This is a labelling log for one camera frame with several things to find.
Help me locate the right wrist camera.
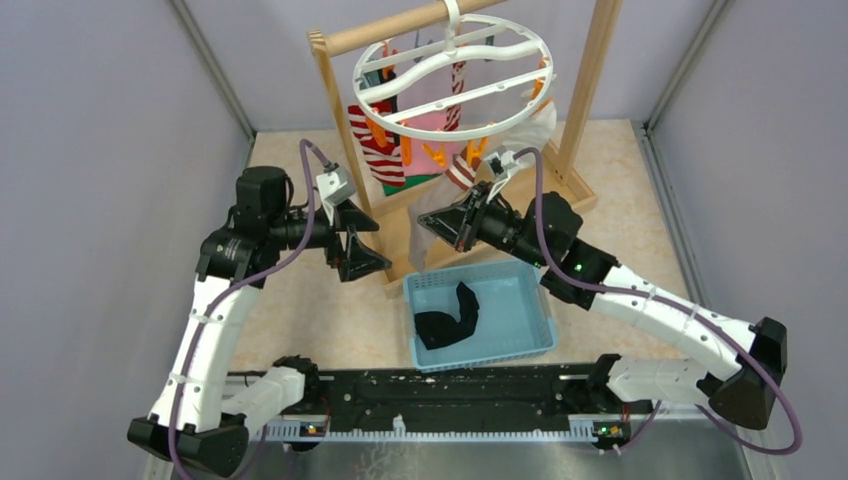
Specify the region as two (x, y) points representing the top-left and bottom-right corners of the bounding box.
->
(484, 147), (526, 203)

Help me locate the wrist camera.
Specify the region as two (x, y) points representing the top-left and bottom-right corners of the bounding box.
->
(315, 165), (356, 210)
(484, 147), (526, 203)

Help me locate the pink folded cloth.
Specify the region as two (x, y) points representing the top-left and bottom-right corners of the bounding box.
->
(402, 112), (463, 176)

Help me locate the light blue plastic basket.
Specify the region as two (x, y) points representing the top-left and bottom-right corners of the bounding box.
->
(403, 260), (559, 373)

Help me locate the wooden drying rack frame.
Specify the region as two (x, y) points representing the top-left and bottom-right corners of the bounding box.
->
(308, 0), (621, 297)

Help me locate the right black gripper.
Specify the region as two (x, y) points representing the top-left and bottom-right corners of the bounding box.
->
(418, 182), (549, 270)

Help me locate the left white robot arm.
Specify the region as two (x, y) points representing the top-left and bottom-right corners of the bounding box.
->
(127, 164), (390, 478)

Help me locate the green folded cloth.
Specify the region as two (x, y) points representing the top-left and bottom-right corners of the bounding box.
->
(382, 174), (439, 197)

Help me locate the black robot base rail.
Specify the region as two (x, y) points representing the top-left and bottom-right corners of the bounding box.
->
(282, 364), (654, 434)

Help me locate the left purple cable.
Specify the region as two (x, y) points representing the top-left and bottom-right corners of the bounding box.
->
(166, 138), (333, 465)

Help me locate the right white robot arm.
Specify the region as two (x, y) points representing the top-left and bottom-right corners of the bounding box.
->
(414, 182), (788, 430)

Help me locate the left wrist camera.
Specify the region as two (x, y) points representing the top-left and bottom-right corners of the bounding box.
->
(315, 165), (356, 210)

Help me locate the grey striped-cuff sock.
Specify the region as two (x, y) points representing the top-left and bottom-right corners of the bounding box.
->
(407, 154), (476, 271)

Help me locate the black sock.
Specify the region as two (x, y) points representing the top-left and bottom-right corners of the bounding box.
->
(413, 282), (480, 350)
(374, 56), (400, 117)

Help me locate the red white santa sock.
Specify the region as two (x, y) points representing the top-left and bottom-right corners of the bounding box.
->
(347, 104), (406, 187)

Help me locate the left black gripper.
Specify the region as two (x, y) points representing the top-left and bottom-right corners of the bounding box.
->
(269, 196), (391, 279)

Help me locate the white round clip hanger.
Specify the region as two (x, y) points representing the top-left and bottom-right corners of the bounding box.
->
(352, 1), (556, 142)

